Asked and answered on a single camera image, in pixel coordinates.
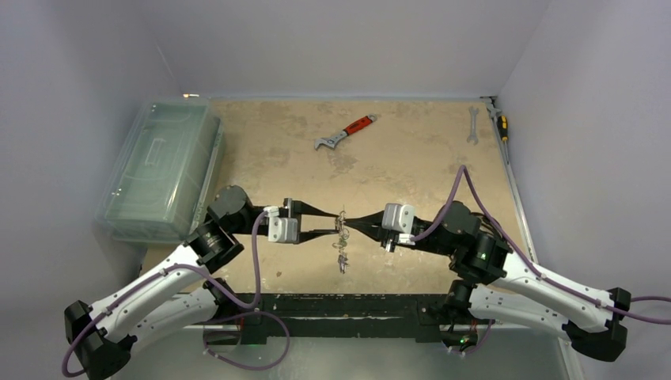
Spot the large white keyring with keys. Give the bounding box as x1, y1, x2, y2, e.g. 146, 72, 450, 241
332, 208, 350, 274

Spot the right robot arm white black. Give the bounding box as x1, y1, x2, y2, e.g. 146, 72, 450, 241
344, 201, 631, 362

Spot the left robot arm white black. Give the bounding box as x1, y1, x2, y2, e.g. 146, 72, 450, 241
61, 185, 338, 379

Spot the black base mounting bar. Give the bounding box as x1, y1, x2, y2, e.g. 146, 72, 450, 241
186, 292, 496, 346

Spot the clear plastic storage box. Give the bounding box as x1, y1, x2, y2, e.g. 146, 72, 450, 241
96, 97, 223, 244

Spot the silver open end wrench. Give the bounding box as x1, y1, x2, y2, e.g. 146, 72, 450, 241
466, 106, 479, 145

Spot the yellow black screwdriver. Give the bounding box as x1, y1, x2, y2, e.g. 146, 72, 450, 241
497, 115, 509, 143

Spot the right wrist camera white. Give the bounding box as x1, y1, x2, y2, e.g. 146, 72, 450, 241
381, 203, 415, 252

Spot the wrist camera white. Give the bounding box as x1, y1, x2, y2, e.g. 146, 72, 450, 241
381, 203, 415, 252
263, 206, 299, 244

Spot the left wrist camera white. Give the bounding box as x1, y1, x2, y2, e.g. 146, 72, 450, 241
263, 206, 299, 244

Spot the red handled adjustable wrench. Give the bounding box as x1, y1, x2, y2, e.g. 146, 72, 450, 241
314, 114, 377, 150

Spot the black cable bundle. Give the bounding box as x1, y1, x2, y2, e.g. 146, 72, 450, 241
474, 212, 509, 248

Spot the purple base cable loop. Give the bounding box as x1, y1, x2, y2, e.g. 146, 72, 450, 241
202, 312, 291, 371

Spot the aluminium frame rail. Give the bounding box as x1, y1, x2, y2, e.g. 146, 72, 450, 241
480, 97, 538, 264

